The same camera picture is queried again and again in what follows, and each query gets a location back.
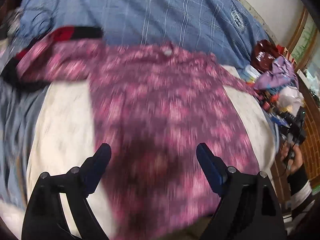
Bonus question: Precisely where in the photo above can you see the purple floral blouse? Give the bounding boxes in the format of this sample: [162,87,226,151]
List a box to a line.
[17,39,259,239]

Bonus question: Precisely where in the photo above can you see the black white striped sleeve forearm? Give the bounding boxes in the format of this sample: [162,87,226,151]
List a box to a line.
[287,164,315,219]

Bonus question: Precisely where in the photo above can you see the person's right hand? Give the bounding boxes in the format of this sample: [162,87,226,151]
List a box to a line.
[280,141,303,176]

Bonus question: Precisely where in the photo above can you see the white plastic bag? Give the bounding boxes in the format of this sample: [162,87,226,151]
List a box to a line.
[278,86,304,108]

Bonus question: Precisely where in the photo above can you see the lilac crumpled cloth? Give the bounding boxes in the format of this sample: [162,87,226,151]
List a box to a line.
[253,56,299,95]

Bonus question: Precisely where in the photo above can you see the wooden framed bamboo glass door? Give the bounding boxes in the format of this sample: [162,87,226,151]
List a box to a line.
[287,6,319,79]

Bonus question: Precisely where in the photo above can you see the dark red plastic bag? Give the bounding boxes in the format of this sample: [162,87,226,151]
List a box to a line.
[251,40,280,73]

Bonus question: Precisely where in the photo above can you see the white leaf-print bed sheet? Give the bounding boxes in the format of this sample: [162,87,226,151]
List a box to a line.
[0,64,278,240]

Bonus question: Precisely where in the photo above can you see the blue plaid blanket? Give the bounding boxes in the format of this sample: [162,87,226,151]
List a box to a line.
[1,0,268,209]

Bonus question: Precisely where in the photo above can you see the red and black garment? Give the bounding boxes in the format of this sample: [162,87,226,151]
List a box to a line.
[1,25,103,93]

